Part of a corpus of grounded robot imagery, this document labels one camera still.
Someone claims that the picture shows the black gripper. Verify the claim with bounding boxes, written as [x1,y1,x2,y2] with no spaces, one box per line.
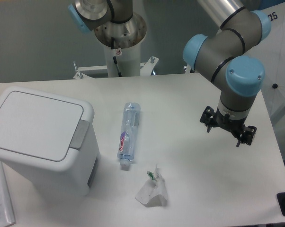
[200,106,257,147]

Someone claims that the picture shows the second grey robot arm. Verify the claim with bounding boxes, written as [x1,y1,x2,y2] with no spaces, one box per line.
[68,0,133,33]

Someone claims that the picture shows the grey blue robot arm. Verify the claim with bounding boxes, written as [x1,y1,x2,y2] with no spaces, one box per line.
[183,0,271,145]

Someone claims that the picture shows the white trash can body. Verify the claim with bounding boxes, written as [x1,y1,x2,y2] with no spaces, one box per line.
[0,121,99,195]

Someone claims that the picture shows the white trash can lid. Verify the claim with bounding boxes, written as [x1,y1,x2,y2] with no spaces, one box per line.
[0,91,94,162]

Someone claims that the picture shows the white panel with black knob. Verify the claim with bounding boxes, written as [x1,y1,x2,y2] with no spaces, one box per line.
[249,1,285,141]

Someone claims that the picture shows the clear plastic water bottle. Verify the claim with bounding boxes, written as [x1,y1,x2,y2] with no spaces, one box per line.
[117,102,141,168]

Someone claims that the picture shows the crumpled white paper wrapper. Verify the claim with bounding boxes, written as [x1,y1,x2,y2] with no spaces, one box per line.
[135,165,169,208]

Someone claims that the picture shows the white metal base frame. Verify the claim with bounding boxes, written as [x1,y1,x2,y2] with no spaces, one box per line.
[73,56,159,79]

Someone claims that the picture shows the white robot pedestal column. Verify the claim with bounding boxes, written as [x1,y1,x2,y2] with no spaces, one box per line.
[94,13,147,78]

